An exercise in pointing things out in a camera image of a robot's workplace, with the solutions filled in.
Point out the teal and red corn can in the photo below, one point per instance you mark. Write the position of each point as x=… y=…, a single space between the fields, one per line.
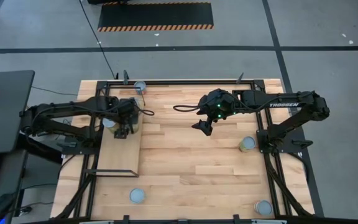
x=140 y=86

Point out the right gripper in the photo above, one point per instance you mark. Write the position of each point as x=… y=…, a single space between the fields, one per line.
x=219 y=104

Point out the spaghetti sauce can red swirl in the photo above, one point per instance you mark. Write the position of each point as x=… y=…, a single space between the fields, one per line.
x=248 y=143

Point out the white orange-label tin can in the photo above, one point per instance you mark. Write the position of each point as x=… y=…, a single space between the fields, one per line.
x=264 y=208

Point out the black mat with hazard stripes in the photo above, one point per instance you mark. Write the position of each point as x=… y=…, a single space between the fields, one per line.
x=154 y=14

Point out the black frame clamp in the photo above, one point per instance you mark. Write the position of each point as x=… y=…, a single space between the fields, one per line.
x=125 y=219
x=235 y=219

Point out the green can with pinkish picture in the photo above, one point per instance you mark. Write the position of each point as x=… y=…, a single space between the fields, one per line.
x=108 y=123

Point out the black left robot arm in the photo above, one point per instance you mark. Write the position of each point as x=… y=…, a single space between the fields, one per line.
x=61 y=109

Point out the white edge strip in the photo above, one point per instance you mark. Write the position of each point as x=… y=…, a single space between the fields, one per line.
x=95 y=222
x=269 y=222

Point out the black aluminium table frame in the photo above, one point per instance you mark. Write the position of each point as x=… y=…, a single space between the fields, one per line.
x=182 y=82

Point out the silver-topped tin can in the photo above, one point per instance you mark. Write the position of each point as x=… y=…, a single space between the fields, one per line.
x=137 y=196

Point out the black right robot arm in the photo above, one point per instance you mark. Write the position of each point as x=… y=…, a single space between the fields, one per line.
x=284 y=104

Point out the green pea-lettered tin can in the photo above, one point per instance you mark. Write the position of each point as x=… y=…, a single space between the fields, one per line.
x=137 y=102

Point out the wooden shelf with black frame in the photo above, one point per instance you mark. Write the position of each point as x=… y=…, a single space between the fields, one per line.
x=120 y=158

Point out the black computer mouse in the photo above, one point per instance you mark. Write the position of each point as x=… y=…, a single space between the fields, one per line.
x=0 y=205

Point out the grey metal bracket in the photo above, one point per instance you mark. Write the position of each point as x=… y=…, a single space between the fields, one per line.
x=125 y=77
x=239 y=78

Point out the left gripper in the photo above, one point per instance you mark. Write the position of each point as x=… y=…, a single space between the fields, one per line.
x=124 y=110

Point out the black desk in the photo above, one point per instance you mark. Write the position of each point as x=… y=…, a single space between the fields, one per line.
x=8 y=115

